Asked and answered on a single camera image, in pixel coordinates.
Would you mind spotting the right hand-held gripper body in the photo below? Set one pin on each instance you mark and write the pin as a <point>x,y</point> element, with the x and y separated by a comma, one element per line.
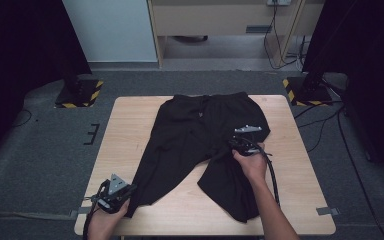
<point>245,143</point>

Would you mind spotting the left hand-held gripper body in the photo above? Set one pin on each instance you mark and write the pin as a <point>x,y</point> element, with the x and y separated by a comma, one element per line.
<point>113,193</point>

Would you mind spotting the black pants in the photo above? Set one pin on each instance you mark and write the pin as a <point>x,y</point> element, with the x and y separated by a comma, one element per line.
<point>193,143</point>

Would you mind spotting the person's right hand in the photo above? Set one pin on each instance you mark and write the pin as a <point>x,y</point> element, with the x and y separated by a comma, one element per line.
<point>252,165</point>

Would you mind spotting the person's left hand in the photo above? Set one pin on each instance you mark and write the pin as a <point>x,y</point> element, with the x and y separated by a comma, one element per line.
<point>105,221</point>

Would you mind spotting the grey tape strip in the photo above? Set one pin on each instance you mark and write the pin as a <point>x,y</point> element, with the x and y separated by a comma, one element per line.
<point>80,211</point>
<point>327,211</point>

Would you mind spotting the black floor tape mark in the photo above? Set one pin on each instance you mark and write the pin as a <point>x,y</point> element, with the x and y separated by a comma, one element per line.
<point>93,133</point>

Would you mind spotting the black striped stand base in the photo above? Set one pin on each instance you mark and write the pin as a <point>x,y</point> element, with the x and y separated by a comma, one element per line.
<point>308,91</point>
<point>80,95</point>

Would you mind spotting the white power socket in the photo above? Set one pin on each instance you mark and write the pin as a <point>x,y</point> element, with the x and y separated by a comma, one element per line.
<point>279,2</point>

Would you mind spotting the black curtain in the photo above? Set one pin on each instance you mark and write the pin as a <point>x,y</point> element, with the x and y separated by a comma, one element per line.
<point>20,60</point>
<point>370,66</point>

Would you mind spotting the white panel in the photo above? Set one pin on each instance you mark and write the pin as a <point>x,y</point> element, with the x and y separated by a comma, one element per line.
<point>110,30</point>

